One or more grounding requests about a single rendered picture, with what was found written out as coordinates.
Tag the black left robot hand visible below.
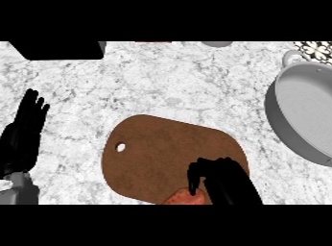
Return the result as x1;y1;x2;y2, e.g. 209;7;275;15
0;88;51;181

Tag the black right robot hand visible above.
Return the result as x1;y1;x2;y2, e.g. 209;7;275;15
186;157;265;206

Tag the orange sweet potato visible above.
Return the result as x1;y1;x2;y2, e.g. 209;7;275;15
160;186;208;206

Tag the brown wooden cutting board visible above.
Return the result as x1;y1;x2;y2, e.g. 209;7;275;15
100;113;250;205

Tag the grey metal pot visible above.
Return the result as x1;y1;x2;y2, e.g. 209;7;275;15
264;50;332;168

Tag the black box appliance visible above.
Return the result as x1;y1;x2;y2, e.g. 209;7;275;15
9;40;107;61

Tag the grey round object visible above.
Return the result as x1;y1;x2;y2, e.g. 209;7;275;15
200;40;234;49

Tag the black and white patterned mat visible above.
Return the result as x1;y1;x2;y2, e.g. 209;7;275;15
293;40;332;72

